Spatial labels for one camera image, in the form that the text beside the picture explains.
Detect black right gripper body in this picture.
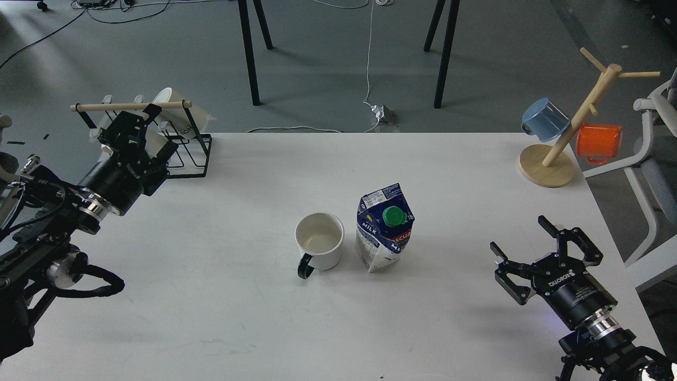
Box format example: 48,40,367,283
495,228,618,330

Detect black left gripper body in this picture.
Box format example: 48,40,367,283
78,111,169,215

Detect blue milk carton green cap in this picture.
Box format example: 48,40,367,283
356,183,415,273

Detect white mug with black handle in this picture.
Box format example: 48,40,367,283
295,212,345,279

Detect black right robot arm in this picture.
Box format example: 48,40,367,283
489,215,675,380

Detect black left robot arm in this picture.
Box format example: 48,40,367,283
1,103,178,359

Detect orange cup on stand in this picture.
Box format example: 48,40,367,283
575,123,623,166

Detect blue cup on stand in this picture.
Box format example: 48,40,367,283
522,97,571,142

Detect white mug on rack front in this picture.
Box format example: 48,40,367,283
145,130,171,162

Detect white mug on rack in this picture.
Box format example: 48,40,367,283
152,87,213,139
145,130,171,162

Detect white mug on rack back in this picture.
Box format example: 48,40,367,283
152,87,213,139

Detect wooden mug tree stand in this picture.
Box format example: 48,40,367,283
518,47,661,188

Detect white office chair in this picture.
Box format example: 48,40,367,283
583,73,676,293

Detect black table legs left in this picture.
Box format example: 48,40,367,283
237,0,274,106

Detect black table legs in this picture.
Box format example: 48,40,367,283
423,1,460,109
237,0,274,106

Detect grey power adapter on floor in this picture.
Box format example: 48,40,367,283
371,104,397,125

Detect black table legs right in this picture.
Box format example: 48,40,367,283
423,1,460,109

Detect black wire mug rack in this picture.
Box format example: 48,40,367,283
70,95,213,178

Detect black cable on floor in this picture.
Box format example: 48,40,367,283
0,0,171,69

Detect white cable on floor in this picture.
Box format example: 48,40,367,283
246,0,393,133

